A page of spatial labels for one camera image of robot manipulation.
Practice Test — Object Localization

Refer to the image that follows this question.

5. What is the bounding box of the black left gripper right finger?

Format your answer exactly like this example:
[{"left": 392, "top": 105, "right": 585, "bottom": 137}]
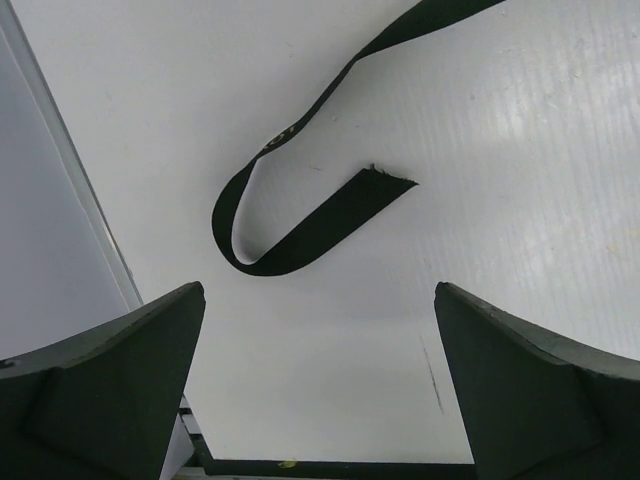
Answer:
[{"left": 434, "top": 282, "right": 639, "bottom": 479}]

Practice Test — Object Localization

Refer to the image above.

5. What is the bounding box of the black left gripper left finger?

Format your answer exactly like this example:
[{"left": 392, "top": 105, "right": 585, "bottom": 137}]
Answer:
[{"left": 1, "top": 282, "right": 205, "bottom": 479}]

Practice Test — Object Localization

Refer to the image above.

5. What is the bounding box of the black ribbon with gold lettering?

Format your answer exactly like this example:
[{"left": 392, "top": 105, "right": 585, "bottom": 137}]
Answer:
[{"left": 211, "top": 0, "right": 497, "bottom": 277}]

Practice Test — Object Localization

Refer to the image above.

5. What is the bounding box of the aluminium frame rail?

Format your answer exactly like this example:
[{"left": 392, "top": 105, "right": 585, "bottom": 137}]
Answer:
[{"left": 0, "top": 0, "right": 146, "bottom": 309}]

